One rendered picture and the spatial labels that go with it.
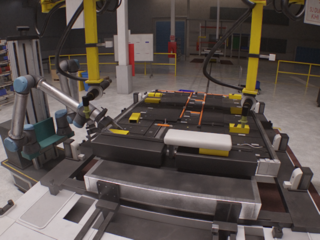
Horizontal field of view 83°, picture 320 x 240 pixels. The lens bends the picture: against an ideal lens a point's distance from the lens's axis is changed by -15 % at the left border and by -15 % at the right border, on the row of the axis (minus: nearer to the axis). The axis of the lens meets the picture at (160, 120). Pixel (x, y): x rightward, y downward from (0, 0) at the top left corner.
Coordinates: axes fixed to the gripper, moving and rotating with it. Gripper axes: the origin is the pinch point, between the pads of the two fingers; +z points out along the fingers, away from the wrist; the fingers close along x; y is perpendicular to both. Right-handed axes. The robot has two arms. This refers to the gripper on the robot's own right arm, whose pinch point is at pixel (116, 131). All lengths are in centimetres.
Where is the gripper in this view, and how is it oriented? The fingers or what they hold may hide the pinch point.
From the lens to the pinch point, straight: 152.0
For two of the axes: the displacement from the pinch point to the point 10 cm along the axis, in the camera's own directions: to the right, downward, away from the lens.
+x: -2.5, 3.5, -9.0
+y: -5.6, 7.1, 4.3
